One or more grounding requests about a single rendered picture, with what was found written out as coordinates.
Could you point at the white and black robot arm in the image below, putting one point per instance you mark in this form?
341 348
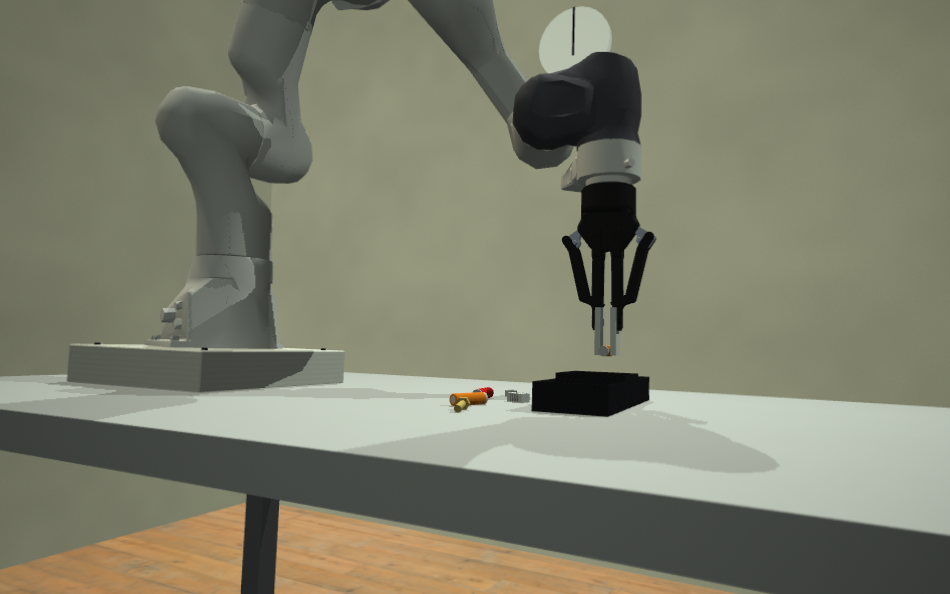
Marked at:
221 143

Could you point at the black open-top bin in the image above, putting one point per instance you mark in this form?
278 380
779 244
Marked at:
585 398

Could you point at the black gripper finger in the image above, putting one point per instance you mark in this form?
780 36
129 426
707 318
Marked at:
645 240
596 301

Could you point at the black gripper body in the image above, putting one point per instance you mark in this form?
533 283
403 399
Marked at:
605 204

